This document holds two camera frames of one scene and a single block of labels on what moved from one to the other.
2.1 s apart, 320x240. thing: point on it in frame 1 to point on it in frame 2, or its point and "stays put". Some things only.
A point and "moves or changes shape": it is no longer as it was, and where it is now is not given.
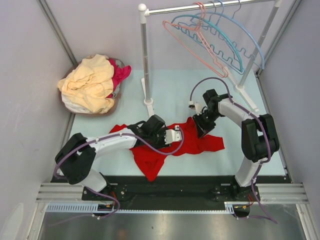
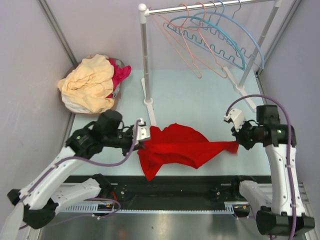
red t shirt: (191, 142) moves or changes shape
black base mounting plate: (189, 190) stays put
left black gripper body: (157, 139) to (123, 139)
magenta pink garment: (119, 74) stays put
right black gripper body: (206, 118) to (247, 135)
